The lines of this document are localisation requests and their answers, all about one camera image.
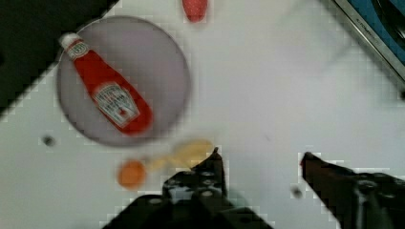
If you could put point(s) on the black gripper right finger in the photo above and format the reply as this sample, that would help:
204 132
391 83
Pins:
356 200

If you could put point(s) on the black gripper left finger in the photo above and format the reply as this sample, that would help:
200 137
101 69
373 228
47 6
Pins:
194 199

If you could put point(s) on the black toaster oven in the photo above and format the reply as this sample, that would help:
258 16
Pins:
378 25

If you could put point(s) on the peeled toy banana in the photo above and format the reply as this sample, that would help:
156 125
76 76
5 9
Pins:
186 156

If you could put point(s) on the small orange fruit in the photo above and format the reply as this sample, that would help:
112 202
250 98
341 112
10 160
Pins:
131 174

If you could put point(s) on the red ketchup bottle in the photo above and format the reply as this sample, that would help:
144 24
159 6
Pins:
111 93

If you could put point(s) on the red toy strawberry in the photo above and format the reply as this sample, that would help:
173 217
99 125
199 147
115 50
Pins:
195 10

